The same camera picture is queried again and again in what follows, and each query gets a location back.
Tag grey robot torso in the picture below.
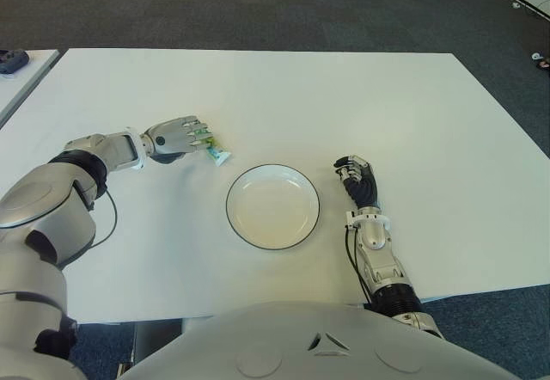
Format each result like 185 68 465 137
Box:
115 300 516 380

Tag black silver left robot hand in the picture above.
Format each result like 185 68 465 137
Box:
144 115 214 165

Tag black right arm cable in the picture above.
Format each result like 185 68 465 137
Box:
343 224 376 309

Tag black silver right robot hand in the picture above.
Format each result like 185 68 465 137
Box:
333 154 381 210

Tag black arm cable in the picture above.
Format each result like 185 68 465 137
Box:
75 188 119 252
343 224 376 309

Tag white plate with black rim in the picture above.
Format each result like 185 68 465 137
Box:
225 163 321 253

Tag dark handheld controller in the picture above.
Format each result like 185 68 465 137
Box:
0 49 31 76

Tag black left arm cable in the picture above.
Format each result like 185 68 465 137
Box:
75 188 119 252

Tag green white toothpaste tube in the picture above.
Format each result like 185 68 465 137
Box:
191 124 233 168

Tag white side table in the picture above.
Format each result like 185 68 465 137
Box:
0 48 61 128

